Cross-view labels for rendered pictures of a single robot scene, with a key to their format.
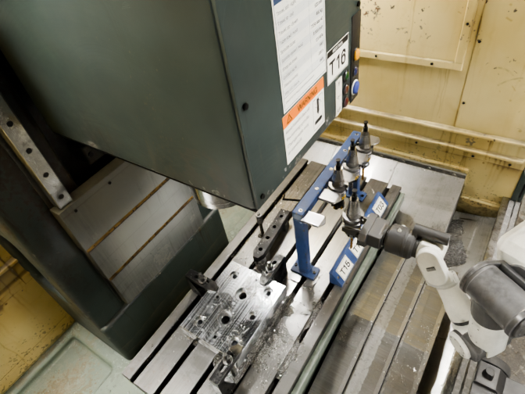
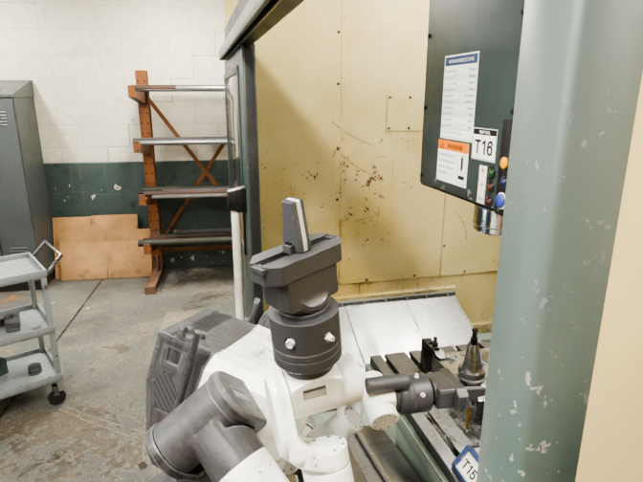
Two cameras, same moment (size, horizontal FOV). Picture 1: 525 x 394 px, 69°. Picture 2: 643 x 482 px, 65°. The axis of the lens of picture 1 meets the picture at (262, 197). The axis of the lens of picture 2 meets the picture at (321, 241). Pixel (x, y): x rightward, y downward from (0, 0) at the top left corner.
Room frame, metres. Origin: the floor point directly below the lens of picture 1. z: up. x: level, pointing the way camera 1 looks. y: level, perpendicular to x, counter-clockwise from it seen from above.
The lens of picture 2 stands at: (1.09, -1.34, 1.85)
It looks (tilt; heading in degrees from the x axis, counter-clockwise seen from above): 16 degrees down; 125
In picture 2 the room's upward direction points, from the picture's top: straight up
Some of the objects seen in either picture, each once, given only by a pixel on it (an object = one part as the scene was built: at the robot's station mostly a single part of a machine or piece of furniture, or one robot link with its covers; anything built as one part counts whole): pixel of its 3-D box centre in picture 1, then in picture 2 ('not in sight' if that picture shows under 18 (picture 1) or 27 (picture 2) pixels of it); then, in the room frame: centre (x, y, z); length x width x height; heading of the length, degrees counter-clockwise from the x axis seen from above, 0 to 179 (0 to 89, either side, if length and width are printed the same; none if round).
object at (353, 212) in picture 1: (353, 206); (473, 356); (0.77, -0.26, 1.26); 0.04 x 0.04 x 0.07
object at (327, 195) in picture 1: (330, 196); not in sight; (0.87, -0.22, 1.21); 0.07 x 0.05 x 0.01; 49
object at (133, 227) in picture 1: (145, 216); not in sight; (1.00, 0.43, 1.16); 0.48 x 0.05 x 0.51; 139
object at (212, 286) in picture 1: (203, 284); not in sight; (0.80, 0.26, 0.97); 0.13 x 0.03 x 0.15; 49
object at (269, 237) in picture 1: (272, 237); not in sight; (0.98, -0.01, 0.93); 0.26 x 0.05 x 0.06; 144
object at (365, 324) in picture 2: not in sight; (399, 353); (0.20, 0.52, 0.75); 0.89 x 0.67 x 0.26; 49
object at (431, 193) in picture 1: (339, 213); not in sight; (1.20, -0.34, 0.75); 0.89 x 0.70 x 0.26; 49
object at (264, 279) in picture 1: (272, 273); not in sight; (0.79, 0.02, 0.97); 0.13 x 0.03 x 0.15; 139
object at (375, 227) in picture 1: (383, 234); (432, 389); (0.70, -0.33, 1.19); 0.13 x 0.12 x 0.10; 139
